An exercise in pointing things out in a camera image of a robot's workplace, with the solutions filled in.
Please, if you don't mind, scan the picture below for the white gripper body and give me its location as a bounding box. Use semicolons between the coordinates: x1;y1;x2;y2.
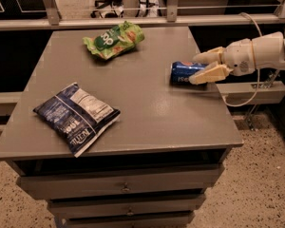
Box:
221;39;256;76

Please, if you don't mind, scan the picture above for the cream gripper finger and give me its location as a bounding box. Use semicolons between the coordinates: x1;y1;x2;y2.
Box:
193;47;224;64
189;64;232;85

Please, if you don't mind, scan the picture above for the blue pepsi can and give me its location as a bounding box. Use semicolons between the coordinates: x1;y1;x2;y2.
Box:
170;61;206;85

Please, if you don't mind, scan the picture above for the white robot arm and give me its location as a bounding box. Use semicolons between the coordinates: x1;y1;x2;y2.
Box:
189;31;285;85

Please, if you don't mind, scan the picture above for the green chip bag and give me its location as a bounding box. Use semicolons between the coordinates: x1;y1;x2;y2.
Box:
83;21;144;60

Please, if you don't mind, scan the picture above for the blue chip bag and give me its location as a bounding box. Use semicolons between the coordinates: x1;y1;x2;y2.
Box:
33;83;121;158

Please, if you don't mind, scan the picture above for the grey drawer cabinet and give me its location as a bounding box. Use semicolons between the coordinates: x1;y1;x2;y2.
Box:
0;27;244;228

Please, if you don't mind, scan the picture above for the black office chair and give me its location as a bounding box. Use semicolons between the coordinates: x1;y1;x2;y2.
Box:
86;0;124;19

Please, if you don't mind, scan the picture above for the bottom grey drawer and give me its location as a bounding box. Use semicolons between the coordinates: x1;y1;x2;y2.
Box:
54;211;194;228

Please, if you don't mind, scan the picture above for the grey drawer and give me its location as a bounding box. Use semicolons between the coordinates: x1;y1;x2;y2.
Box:
17;164;224;200
54;211;194;228
48;193;205;219

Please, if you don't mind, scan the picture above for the middle grey drawer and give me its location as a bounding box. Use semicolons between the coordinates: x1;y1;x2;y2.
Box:
48;193;205;219

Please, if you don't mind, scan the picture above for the grey metal railing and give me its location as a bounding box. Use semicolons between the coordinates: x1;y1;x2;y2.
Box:
0;0;285;31

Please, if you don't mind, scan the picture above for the top grey drawer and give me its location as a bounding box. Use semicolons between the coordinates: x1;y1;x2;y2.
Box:
17;164;224;200

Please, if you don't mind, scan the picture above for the white cable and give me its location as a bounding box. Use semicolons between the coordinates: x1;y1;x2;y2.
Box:
223;11;264;108

